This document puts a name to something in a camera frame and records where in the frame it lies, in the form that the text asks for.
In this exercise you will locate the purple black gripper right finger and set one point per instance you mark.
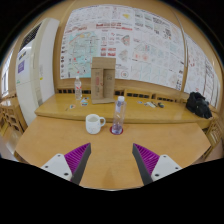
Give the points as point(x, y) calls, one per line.
point(151, 166)

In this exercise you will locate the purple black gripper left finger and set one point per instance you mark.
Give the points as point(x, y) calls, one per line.
point(70, 166)

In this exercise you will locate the clear plastic water bottle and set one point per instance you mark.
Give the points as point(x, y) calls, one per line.
point(119, 114)

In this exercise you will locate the red-labelled water bottle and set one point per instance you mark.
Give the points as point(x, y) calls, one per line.
point(78, 88)

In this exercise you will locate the white ceramic mug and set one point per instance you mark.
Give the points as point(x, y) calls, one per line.
point(94, 123)

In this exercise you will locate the red round coaster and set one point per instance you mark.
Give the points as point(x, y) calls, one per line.
point(117, 131)

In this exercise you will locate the small items on desk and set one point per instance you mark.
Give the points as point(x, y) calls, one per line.
point(151, 104)

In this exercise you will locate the wooden chair right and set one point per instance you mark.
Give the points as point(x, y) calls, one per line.
point(214, 134)

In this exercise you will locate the wooden chair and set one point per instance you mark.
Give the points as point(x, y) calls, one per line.
point(13, 115)
point(214, 134)

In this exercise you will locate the wooden chair left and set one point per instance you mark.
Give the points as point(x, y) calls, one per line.
point(13, 115)

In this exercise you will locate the black bag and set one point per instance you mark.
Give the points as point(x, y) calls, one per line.
point(197, 104)

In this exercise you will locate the brown cardboard box stand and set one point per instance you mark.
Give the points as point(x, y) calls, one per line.
point(102, 80)

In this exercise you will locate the white floor air conditioner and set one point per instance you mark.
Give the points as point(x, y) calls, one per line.
point(34, 68)

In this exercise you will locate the right wall poster sheet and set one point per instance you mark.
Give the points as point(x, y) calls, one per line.
point(201, 76)

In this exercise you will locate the window with frame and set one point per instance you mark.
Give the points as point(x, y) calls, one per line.
point(5, 72)

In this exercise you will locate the large wall poster sheet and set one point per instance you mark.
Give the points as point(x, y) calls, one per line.
point(146, 46)

